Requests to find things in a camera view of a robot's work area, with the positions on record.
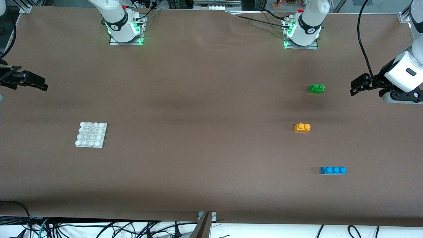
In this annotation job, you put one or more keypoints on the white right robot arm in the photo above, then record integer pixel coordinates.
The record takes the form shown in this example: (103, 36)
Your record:
(115, 19)

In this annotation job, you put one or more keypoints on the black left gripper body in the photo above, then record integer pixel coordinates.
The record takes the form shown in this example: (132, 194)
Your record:
(377, 82)

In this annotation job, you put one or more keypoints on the blue three-stud block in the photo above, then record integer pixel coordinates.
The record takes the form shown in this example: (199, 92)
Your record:
(333, 170)

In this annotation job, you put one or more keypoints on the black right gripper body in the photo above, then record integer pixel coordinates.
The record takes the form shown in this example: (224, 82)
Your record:
(13, 80)

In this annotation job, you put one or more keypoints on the aluminium frame corner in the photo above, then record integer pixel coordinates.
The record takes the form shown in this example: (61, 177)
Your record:
(25, 8)
(403, 17)

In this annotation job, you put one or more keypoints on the white studded base plate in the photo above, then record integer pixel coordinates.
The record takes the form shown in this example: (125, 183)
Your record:
(91, 135)

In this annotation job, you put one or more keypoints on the yellow two-stud block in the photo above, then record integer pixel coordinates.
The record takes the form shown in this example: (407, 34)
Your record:
(302, 128)

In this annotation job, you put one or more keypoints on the metal connector rack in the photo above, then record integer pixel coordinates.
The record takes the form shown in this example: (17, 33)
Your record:
(216, 5)

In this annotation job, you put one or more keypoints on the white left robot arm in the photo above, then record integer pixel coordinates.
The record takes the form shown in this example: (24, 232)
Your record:
(307, 23)

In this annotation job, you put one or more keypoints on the table cover sheet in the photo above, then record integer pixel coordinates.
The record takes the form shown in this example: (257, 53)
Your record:
(198, 99)

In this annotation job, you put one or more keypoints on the aluminium profile post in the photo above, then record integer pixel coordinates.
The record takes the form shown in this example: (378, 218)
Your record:
(203, 228)

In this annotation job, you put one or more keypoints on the green two-stud block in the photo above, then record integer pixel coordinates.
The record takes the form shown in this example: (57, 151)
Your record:
(316, 89)

